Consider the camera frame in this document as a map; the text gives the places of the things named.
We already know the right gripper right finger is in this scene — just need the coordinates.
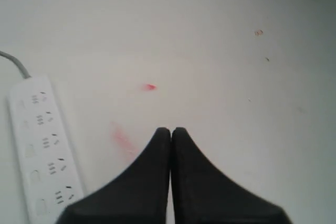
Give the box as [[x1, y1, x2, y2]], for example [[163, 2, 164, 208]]
[[171, 127, 290, 223]]

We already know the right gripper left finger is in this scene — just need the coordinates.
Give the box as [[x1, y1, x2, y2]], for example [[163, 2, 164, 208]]
[[57, 127, 171, 224]]

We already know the white five-outlet power strip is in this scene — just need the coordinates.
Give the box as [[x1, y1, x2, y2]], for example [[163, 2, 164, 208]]
[[8, 76, 84, 223]]

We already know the grey power cable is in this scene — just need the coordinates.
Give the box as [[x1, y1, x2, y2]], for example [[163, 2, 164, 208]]
[[0, 50, 32, 80]]

